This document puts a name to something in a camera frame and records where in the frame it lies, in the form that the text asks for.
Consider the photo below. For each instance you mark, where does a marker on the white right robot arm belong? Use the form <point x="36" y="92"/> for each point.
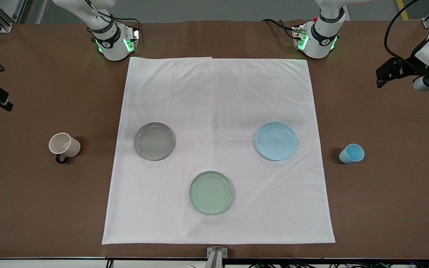
<point x="110" y="46"/>

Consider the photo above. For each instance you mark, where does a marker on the blue plate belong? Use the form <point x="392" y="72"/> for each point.
<point x="276" y="141"/>

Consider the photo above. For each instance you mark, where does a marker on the gray plate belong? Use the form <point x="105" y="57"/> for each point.
<point x="154" y="141"/>

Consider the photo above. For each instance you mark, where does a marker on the blue cup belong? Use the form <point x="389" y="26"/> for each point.
<point x="350" y="154"/>

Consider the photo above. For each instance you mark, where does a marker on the green plate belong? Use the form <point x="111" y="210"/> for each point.
<point x="211" y="193"/>

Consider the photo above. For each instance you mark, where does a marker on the white square cloth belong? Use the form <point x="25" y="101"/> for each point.
<point x="218" y="104"/>

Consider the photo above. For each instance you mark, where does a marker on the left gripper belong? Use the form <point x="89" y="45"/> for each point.
<point x="405" y="68"/>

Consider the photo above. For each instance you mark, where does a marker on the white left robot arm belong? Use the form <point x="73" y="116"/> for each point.
<point x="317" y="46"/>

